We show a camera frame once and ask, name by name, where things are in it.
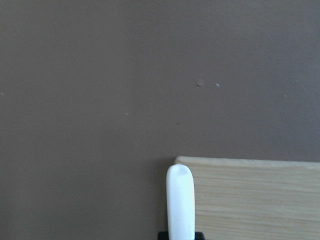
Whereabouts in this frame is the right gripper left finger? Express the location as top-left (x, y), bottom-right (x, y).
top-left (157, 231), bottom-right (169, 240)

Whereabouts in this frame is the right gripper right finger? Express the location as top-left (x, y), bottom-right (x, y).
top-left (194, 232), bottom-right (206, 240)

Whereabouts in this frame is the white ceramic spoon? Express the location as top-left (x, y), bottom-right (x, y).
top-left (166, 163), bottom-right (195, 240)

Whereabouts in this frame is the bamboo cutting board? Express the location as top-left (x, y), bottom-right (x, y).
top-left (175, 156), bottom-right (320, 240)

